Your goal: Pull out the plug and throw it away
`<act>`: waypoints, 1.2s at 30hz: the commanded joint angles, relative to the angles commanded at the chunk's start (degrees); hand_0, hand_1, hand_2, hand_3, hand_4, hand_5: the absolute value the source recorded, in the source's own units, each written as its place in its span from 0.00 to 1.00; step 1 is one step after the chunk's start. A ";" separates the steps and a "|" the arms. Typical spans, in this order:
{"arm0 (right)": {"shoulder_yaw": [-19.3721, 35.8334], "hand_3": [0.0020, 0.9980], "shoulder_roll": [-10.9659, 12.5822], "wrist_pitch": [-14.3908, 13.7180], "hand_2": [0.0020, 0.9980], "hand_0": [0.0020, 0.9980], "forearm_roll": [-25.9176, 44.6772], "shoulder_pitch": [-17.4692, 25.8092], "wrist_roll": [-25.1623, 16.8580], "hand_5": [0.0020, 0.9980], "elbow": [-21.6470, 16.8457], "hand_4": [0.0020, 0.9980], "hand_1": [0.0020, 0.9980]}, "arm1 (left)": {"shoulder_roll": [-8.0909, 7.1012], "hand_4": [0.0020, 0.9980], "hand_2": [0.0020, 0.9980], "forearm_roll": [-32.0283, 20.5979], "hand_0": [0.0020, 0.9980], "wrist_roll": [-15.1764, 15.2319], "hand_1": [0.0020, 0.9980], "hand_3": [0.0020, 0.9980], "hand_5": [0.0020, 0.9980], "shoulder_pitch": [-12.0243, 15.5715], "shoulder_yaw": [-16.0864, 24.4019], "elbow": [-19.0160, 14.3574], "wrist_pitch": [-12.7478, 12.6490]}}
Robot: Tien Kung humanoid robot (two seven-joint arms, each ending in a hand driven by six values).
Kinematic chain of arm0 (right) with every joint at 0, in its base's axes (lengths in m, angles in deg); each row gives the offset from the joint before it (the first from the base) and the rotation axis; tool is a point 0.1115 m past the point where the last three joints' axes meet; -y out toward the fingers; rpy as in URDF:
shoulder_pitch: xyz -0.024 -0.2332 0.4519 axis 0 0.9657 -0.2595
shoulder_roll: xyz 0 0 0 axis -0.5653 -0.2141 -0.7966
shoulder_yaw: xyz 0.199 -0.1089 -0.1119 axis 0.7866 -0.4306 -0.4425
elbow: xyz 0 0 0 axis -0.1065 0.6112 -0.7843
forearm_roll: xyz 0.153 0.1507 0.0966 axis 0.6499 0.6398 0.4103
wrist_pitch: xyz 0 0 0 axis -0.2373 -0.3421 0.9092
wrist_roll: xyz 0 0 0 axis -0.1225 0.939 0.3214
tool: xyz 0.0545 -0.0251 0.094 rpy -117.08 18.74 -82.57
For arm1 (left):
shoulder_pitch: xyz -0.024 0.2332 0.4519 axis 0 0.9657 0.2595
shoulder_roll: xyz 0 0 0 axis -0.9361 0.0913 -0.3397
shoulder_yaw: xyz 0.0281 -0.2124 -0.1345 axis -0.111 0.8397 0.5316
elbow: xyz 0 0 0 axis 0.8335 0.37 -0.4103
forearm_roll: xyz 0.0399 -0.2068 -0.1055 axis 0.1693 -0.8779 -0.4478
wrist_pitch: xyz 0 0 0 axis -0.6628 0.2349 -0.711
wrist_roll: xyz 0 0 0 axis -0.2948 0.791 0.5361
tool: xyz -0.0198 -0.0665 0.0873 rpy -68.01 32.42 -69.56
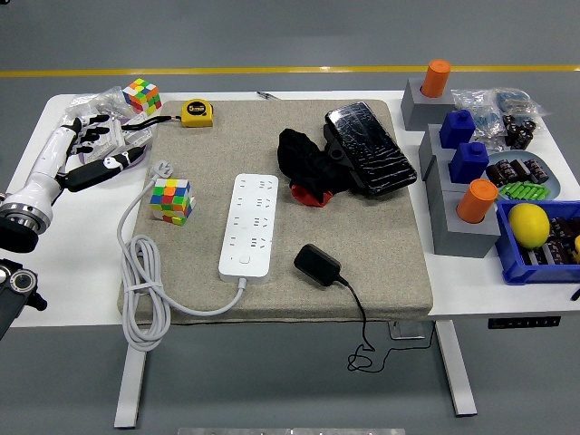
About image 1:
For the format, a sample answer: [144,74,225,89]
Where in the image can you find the clear bag of white parts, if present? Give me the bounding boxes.
[63,85,150,137]

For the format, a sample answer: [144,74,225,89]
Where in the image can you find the pale blue plate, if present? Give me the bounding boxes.
[484,150,563,203]

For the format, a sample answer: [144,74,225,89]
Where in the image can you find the grey block with round hole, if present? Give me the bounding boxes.
[401,77,457,131]
[430,189,502,259]

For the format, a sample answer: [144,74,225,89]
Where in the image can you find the yellow lemon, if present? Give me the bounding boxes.
[507,202,552,249]

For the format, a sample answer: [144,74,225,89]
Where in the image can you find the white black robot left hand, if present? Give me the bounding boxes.
[3,112,149,208]

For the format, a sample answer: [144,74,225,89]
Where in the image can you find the metal bracket under table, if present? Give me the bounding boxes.
[388,320,428,340]

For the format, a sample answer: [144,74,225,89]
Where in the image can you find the large colourful puzzle cube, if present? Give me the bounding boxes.
[150,178,195,227]

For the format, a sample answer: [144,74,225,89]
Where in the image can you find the thin black adapter cord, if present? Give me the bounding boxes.
[337,274,430,373]

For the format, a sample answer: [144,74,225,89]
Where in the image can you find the orange cylinder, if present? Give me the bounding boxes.
[420,59,452,99]
[456,178,499,224]

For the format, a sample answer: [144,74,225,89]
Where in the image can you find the grey block with square hole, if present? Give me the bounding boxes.
[425,154,472,214]
[417,122,454,182]

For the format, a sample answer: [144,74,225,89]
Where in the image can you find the black capacitors in bin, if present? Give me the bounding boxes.
[520,216,580,266]

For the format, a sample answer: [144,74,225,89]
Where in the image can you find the small colourful puzzle cube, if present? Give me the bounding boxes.
[121,77,163,115]

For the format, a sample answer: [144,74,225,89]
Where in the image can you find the green batteries pile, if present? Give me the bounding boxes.
[498,180,552,201]

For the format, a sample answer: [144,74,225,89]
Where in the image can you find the white table leg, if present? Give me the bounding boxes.
[433,319,479,418]
[112,324,149,430]

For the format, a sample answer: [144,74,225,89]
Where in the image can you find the yellow tape measure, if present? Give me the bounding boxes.
[121,98,215,133]

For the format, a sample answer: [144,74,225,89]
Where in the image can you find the white power strip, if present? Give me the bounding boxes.
[217,173,280,285]

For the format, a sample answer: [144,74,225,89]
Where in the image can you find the black table control panel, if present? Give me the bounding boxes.
[488,315,562,330]

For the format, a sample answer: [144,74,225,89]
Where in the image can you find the white sockets with purple band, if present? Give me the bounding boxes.
[75,113,155,171]

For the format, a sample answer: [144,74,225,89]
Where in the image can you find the black capacitor cluster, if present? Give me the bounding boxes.
[501,112,538,150]

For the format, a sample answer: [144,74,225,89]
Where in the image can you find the red plastic piece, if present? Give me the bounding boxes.
[289,183,334,208]

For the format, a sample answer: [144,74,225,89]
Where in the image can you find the white power strip cable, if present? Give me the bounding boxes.
[116,160,249,353]

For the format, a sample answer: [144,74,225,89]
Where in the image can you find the blue square peg block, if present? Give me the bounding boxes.
[438,109,476,150]
[448,141,490,185]

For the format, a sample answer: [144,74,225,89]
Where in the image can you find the grey-brown fabric mat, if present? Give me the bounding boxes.
[118,98,432,325]

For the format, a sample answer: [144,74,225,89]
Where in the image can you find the blue plastic bin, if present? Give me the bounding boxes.
[494,199,580,285]

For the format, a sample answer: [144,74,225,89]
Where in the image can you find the clear bag of blue parts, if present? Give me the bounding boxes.
[450,86,552,153]

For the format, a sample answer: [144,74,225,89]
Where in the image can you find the glossy black flat case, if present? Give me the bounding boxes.
[322,100,418,198]

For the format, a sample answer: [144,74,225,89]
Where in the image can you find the black cloth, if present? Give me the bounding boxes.
[276,127,359,196]

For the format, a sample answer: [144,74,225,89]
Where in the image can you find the black power adapter plug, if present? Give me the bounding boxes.
[293,243,343,287]

